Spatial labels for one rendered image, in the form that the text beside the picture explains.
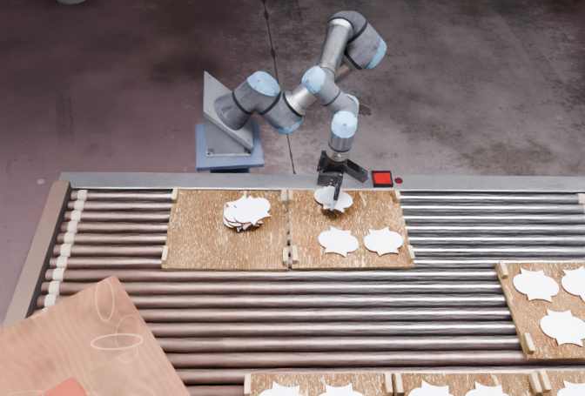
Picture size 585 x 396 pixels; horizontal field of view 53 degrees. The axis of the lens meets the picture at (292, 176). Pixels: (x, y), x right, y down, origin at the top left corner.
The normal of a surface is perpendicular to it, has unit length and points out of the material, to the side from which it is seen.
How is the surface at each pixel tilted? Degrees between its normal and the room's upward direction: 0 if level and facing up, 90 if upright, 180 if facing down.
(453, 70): 0
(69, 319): 0
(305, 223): 0
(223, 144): 90
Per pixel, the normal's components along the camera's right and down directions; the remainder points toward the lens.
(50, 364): 0.04, -0.70
